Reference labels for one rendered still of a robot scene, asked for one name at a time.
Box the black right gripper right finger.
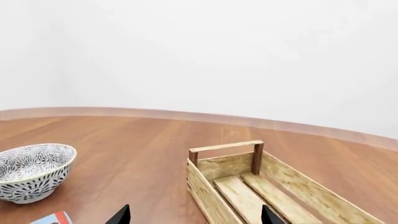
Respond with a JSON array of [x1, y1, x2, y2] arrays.
[[261, 204, 287, 224]]

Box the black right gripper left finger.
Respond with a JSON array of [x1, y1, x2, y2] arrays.
[[105, 204, 131, 224]]

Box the wooden slatted tray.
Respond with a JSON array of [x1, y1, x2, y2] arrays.
[[187, 139, 386, 224]]

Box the blue and red book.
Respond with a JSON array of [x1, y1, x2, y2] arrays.
[[30, 210, 73, 224]]

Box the black and white patterned bowl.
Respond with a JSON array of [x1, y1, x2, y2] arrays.
[[0, 143, 78, 205]]

